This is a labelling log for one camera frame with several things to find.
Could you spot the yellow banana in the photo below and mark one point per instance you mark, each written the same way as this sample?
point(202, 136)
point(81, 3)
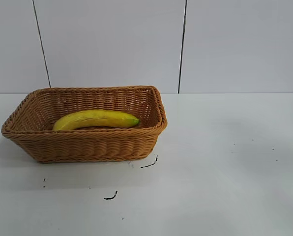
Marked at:
point(97, 119)

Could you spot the tan woven wicker basket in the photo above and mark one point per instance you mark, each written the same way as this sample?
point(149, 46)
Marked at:
point(87, 147)

